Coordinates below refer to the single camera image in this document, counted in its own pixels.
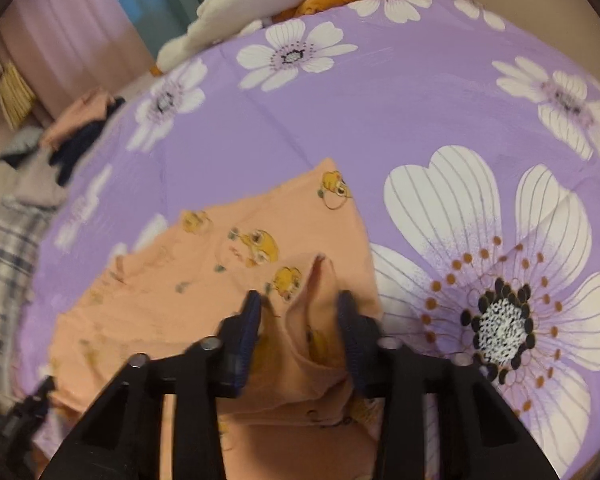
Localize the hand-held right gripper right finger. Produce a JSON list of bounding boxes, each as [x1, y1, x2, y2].
[[336, 290, 563, 480]]

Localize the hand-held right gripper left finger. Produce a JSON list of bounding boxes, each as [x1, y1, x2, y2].
[[39, 290, 263, 480]]

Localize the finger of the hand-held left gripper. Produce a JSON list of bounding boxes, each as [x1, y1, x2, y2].
[[2, 377, 57, 453]]

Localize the orange cartoon print shirt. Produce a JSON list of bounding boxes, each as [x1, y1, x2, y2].
[[47, 157, 386, 480]]

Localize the folded navy clothes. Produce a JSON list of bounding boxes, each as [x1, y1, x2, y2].
[[49, 97, 127, 187]]

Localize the folded pink clothes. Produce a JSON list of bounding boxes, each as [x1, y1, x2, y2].
[[40, 89, 116, 151]]

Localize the grey plaid blanket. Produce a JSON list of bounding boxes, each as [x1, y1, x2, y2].
[[0, 200, 52, 376]]

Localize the grey pillow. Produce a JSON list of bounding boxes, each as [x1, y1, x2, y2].
[[0, 160, 70, 211]]

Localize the purple floral blanket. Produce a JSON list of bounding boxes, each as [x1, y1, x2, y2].
[[17, 0, 600, 480]]

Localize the yellow pleated fabric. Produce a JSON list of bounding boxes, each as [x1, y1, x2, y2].
[[0, 62, 37, 129]]

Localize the pink curtain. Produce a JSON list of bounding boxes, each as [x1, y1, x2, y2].
[[0, 0, 156, 126]]

